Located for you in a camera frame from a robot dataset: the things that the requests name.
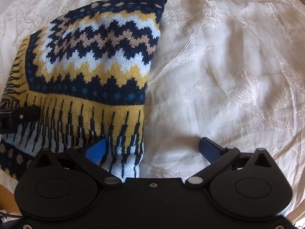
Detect navy yellow patterned knit sweater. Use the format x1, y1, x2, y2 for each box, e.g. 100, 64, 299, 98
1, 0, 167, 180

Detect white embroidered bedspread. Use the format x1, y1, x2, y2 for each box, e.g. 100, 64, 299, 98
1, 0, 304, 220

